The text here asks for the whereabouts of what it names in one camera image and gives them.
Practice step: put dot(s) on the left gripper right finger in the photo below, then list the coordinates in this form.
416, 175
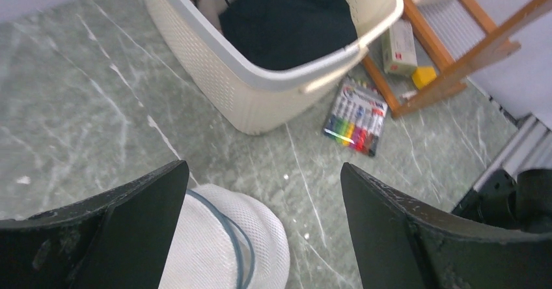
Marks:
402, 242

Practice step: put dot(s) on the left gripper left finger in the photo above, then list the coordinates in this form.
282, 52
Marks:
116, 239

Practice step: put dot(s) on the white mesh laundry bag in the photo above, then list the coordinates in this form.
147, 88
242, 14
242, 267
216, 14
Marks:
226, 239

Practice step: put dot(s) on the black bra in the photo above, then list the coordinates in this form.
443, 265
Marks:
283, 34

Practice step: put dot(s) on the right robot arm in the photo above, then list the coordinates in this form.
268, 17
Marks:
522, 203

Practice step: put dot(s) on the cream plastic laundry basket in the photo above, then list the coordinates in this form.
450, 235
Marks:
255, 100

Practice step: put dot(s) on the pack of coloured markers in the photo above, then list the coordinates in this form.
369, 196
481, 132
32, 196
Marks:
356, 117

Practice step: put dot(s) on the yellow block under rack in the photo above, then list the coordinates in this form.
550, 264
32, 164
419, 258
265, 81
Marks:
423, 75

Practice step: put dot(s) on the boxes on rack shelf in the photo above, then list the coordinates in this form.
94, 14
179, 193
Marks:
398, 49

